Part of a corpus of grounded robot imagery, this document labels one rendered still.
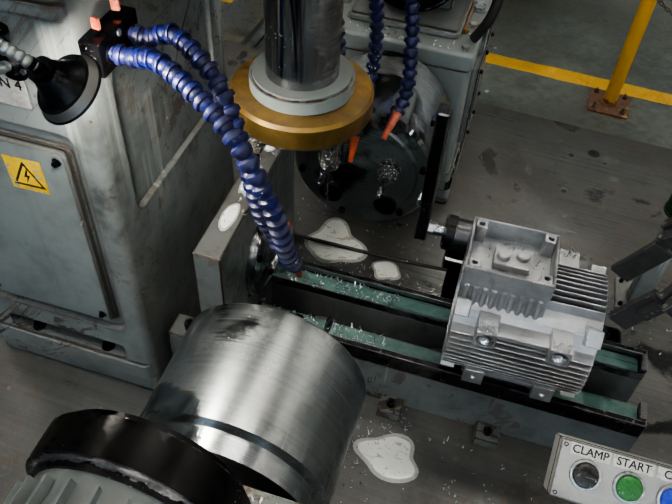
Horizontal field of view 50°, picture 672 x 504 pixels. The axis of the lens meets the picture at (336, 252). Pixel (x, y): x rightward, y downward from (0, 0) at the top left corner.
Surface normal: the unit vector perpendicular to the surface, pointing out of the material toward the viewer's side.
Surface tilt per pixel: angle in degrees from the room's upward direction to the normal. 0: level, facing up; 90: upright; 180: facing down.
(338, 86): 0
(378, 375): 90
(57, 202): 90
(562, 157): 0
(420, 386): 90
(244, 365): 2
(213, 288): 90
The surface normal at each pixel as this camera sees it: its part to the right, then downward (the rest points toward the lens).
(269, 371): 0.26, -0.60
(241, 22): 0.05, -0.67
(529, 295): -0.27, 0.70
